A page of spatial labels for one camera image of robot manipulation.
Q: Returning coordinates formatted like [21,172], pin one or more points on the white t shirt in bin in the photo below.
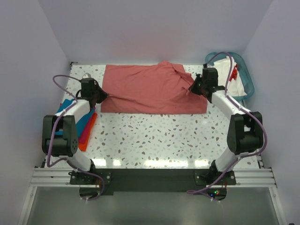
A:
[235,86]

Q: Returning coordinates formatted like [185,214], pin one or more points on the folded orange t shirt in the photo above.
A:
[85,136]

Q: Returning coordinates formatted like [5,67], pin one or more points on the folded teal t shirt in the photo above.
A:
[81,111]

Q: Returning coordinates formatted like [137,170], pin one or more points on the salmon pink t shirt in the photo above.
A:
[154,89]

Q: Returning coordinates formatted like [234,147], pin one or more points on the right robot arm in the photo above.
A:
[245,132]

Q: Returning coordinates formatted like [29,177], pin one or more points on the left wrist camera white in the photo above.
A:
[86,75]

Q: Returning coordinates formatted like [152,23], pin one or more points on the aluminium rail frame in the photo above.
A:
[245,177]

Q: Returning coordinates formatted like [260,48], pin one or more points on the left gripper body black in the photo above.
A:
[93,93]

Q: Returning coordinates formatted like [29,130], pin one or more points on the teal plastic bin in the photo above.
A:
[242,68]

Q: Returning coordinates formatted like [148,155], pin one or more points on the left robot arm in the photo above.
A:
[61,131]

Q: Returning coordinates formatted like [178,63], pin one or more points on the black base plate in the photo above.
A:
[190,181]

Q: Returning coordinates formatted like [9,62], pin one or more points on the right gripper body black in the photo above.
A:
[204,86]

